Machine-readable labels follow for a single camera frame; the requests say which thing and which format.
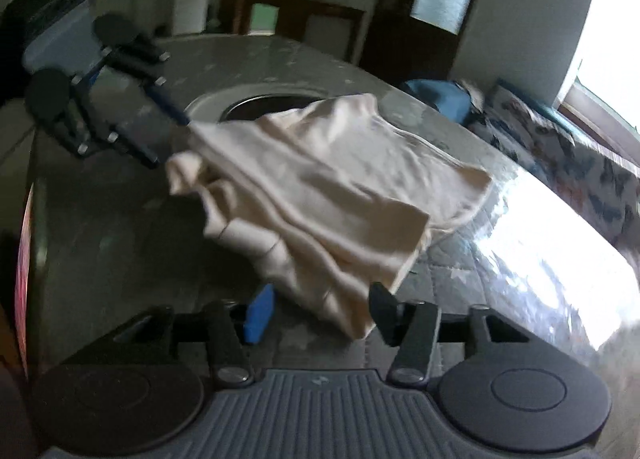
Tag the window with green frame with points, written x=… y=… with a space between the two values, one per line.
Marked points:
x=606 y=61

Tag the cream beige garment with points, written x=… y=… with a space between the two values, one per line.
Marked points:
x=326 y=200

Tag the dark wooden door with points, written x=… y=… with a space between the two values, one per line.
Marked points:
x=413 y=39

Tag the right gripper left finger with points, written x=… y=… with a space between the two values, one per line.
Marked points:
x=258 y=315

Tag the smartphone with lit screen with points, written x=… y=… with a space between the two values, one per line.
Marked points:
x=22 y=280

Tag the butterfly print pillow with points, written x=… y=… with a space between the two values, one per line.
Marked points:
x=601 y=187

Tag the blue cushion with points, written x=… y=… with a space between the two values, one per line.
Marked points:
x=447 y=97

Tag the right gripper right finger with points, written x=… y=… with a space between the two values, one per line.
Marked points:
x=392 y=317

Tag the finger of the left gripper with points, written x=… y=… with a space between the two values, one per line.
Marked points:
x=156 y=91

